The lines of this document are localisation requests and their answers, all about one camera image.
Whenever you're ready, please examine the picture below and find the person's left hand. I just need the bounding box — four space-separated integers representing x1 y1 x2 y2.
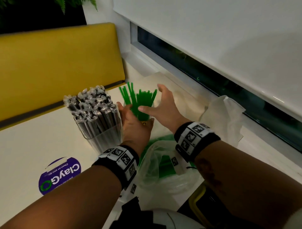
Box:
117 102 155 157

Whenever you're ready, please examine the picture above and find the person's right hand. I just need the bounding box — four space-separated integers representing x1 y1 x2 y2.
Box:
138 84 192 134

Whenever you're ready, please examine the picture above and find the clear cup with colourful sticker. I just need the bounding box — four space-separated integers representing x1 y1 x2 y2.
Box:
123 101 155 127

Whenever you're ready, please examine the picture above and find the bunch of green straws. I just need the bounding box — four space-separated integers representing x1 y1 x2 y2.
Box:
119 82 158 122

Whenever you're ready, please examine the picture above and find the clear square plastic container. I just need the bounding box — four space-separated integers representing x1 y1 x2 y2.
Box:
74 118 123 154

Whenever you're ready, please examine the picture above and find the bundle of gray straws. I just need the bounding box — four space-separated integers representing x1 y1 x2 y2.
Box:
63 85 123 151

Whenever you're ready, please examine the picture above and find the clear plastic bag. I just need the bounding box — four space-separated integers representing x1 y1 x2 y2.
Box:
137 139 204 196
199 95 246 148

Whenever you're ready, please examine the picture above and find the person's right forearm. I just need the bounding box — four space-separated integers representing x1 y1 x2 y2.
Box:
194 140 302 229

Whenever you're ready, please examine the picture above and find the person's left forearm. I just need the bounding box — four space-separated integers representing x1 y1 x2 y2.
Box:
0 165 122 229

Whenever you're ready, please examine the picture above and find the black marker band right wrist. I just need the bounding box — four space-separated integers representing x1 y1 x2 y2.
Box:
174 121 221 163

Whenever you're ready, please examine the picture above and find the purple round sticker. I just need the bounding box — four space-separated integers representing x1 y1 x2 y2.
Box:
38 157 82 196

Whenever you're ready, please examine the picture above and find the white roller blind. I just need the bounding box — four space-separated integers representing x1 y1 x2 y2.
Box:
113 0 302 122

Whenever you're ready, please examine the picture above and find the yellow chair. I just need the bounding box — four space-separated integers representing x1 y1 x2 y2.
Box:
188 186 213 229

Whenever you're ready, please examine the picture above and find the white shirt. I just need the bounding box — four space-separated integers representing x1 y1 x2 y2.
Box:
151 207 302 229

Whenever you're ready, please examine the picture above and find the yellow bench backrest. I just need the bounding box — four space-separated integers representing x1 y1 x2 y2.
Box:
0 22 126 129

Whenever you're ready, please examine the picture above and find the black planter box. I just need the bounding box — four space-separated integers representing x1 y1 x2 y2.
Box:
0 4 87 35

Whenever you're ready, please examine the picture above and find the green fern plant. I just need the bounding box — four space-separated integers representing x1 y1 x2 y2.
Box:
0 0 98 14

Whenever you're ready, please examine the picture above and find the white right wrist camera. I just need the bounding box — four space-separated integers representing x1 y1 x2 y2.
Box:
170 154 187 175

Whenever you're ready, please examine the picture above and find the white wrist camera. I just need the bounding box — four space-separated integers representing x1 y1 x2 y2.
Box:
119 179 138 203
170 154 187 175

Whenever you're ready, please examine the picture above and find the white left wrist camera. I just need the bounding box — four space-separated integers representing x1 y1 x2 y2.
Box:
119 179 138 203

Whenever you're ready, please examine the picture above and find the black chest strap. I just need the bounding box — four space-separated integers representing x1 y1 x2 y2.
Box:
109 197 165 229

